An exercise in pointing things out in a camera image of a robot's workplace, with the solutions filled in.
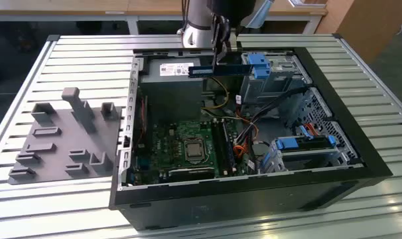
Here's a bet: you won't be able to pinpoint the silver CPU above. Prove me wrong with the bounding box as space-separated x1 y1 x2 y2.
186 143 204 160

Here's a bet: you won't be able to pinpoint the gray power supply unit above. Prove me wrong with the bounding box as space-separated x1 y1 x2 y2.
140 56 205 122

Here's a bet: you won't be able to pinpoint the blue plastic drive latch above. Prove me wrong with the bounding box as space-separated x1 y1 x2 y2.
248 53 272 80

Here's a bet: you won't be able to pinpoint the blue RAM stick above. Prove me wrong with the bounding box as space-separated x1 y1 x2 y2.
189 64 256 79

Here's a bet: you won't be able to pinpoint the black PC case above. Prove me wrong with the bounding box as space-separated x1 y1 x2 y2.
108 33 393 231

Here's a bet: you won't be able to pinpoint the wooden cabinet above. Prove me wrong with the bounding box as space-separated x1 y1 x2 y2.
316 0 402 64

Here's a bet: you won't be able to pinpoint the black RAM slot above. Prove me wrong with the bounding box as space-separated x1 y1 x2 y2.
209 119 232 178
220 119 238 175

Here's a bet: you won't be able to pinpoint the metal drive cage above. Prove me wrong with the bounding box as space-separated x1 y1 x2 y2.
238 51 313 105

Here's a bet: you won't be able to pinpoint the round black speaker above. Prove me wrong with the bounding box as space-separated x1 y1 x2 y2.
252 140 272 157

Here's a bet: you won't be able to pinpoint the black cable bundle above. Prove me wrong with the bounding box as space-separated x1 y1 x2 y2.
236 86 310 147

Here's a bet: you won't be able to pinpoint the wooden desk white frame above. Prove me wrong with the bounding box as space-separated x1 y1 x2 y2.
0 0 329 35

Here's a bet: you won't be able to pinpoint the orange SATA cable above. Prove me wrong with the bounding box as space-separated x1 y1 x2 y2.
300 122 325 137

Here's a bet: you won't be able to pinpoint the gray parts rack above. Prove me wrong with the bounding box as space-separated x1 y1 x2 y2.
6 87 125 186

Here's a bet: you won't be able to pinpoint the metal disk bay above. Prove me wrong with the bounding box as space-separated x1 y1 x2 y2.
258 135 364 174

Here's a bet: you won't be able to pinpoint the orange yellow red wires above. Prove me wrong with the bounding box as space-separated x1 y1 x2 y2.
233 109 260 158

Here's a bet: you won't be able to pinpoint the yellow black power wires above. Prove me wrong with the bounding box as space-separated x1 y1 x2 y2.
201 77 230 112

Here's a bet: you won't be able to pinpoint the green motherboard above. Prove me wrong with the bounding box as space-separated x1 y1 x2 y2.
134 119 253 185

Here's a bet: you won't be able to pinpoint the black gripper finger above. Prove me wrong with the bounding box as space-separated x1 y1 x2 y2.
210 14 230 77

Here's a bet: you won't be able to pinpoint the black expansion card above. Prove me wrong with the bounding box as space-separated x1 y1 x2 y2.
168 166 217 182

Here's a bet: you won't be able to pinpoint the metal CPU socket cover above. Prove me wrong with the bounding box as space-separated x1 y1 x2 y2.
182 137 209 165

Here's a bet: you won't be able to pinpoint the blue disk carrier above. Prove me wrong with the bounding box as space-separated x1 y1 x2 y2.
273 136 337 151

